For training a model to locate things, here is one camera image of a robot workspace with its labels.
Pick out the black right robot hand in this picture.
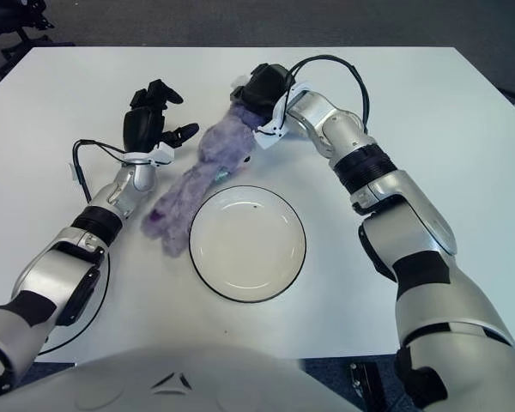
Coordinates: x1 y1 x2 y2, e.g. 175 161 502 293
229 63 314 150

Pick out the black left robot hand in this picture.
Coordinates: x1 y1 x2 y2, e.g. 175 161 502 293
120 79 201 167

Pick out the purple plush bunny doll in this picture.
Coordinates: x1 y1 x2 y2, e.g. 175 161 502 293
141 75 267 258

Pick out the white plate black rim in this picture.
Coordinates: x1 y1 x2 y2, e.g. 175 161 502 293
188 185 308 304

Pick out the silver robot torso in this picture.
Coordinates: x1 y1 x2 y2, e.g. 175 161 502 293
0 342 361 412

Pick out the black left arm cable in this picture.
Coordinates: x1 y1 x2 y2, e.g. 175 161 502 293
36 138 130 355

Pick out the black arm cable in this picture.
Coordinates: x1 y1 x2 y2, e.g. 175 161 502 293
289 54 372 130
36 138 130 355

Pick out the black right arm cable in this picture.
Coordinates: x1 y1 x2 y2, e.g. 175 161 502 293
289 54 372 130

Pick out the black table bracket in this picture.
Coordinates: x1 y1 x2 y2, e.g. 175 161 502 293
349 362 383 412

